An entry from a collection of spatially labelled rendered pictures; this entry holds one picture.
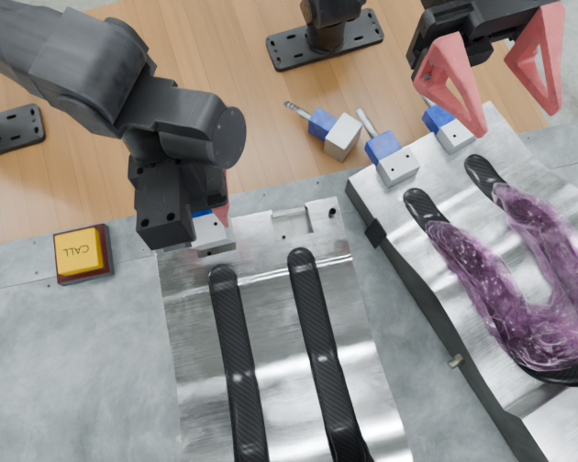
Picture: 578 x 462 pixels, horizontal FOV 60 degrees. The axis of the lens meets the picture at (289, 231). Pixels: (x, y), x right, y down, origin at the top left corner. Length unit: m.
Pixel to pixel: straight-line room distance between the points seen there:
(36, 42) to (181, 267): 0.35
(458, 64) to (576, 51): 1.75
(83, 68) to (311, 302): 0.40
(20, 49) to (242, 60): 0.52
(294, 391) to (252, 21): 0.64
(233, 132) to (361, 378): 0.35
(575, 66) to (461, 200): 1.40
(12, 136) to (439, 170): 0.69
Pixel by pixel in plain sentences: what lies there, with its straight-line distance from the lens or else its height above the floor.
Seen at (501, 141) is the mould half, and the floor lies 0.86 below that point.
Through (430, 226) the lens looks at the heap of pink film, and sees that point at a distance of 0.74.
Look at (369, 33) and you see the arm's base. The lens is 0.94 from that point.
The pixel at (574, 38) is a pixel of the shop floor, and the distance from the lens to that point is 2.19.
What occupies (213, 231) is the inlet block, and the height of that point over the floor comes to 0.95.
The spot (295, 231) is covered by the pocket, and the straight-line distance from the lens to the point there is 0.71.
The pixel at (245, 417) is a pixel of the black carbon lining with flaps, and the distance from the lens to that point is 0.65.
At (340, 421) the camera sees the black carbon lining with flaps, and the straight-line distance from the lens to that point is 0.64.
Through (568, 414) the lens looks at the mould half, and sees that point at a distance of 0.72.
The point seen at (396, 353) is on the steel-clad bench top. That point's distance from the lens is 0.76.
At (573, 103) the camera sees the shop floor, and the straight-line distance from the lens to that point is 2.04.
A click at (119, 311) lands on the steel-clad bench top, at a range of 0.80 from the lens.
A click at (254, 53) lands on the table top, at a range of 0.92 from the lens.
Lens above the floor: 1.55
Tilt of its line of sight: 74 degrees down
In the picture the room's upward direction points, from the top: 2 degrees counter-clockwise
